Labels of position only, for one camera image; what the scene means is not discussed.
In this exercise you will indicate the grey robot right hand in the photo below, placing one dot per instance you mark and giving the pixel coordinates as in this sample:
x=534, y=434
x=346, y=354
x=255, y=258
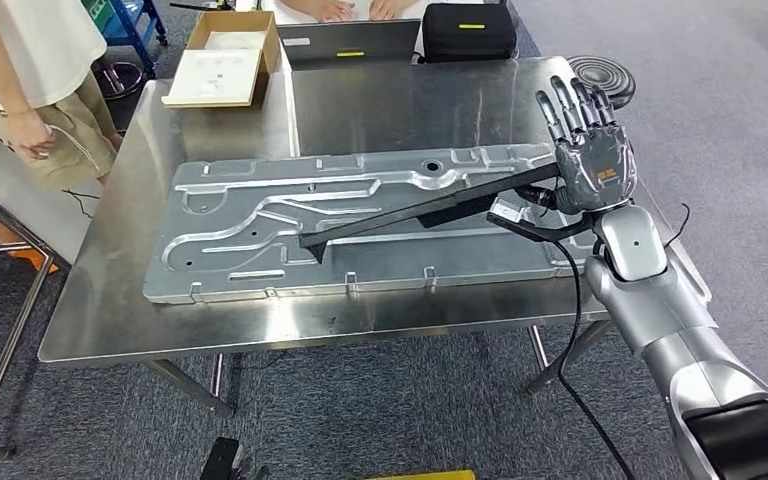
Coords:
x=596, y=169

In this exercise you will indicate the grey laptop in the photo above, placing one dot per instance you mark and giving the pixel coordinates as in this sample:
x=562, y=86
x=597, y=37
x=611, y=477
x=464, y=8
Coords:
x=351, y=41

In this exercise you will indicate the orange object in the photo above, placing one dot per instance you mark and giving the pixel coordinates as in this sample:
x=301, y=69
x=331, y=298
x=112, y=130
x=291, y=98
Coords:
x=23, y=248

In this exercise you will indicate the white foam sheet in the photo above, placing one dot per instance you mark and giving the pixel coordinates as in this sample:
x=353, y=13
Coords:
x=215, y=73

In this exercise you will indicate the black round stool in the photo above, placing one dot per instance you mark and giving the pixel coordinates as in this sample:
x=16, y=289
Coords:
x=606, y=73

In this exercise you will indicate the grey stamped metal panel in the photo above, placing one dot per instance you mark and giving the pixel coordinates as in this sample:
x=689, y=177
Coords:
x=258, y=265

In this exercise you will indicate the blue cart frame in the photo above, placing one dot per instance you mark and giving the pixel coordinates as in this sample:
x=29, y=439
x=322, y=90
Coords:
x=135, y=26

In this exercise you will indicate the grey side table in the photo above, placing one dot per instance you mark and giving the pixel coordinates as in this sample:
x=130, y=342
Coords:
x=0, y=192

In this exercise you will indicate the yellow floor tape square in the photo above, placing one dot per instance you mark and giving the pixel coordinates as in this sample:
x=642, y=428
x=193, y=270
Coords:
x=424, y=476

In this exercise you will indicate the person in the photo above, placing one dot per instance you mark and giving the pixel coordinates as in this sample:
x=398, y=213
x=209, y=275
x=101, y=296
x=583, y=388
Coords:
x=46, y=46

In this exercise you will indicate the black zip case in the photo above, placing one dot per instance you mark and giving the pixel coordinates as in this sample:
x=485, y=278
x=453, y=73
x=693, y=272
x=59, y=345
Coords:
x=469, y=36

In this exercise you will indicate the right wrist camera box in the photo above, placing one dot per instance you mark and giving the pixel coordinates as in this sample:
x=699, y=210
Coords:
x=508, y=213

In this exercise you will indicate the person's right hand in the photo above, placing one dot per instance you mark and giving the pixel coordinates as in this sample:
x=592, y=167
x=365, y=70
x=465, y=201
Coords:
x=331, y=10

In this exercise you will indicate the person's left hand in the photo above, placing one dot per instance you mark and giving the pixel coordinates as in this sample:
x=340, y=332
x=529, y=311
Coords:
x=387, y=8

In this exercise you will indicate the stainless steel workbench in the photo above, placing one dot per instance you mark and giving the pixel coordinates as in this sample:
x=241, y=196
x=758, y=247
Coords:
x=390, y=106

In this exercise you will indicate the cardboard box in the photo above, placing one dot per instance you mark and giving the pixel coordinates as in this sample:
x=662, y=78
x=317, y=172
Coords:
x=268, y=40

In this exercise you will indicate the person's hand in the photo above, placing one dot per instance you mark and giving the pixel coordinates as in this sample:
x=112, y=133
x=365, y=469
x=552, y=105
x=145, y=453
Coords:
x=387, y=8
x=29, y=136
x=331, y=10

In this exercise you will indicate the black plastic plate bracket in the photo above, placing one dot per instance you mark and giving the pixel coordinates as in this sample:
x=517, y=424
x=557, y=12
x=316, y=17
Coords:
x=437, y=205

